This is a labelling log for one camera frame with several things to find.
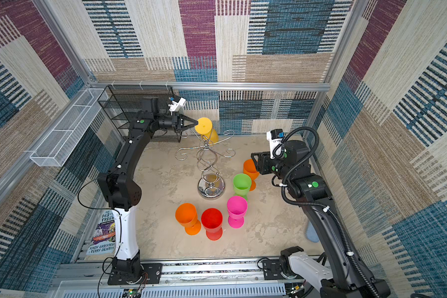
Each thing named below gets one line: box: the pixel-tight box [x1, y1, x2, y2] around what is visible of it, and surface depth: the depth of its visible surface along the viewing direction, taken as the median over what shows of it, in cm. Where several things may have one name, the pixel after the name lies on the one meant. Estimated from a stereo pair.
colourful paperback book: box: [86, 209, 117, 256], surface depth 82 cm
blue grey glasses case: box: [305, 221, 320, 243], surface depth 81 cm
